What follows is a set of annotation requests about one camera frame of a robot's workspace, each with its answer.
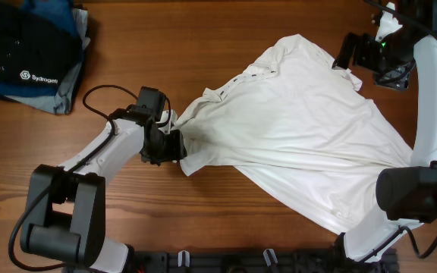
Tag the black folded shirt with logo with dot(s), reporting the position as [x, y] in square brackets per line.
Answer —
[33, 50]

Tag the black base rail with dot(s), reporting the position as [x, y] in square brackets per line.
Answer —
[300, 261]

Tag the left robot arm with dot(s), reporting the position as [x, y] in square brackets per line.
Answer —
[64, 218]

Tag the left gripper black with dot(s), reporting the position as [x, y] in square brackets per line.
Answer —
[176, 151]

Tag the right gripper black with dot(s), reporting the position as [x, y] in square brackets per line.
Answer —
[397, 79]

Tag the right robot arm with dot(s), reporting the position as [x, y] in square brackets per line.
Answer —
[406, 198]

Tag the white polo shirt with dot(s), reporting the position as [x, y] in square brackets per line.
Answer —
[298, 129]

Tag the blue folded shirt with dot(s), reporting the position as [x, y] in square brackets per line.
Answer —
[60, 13]

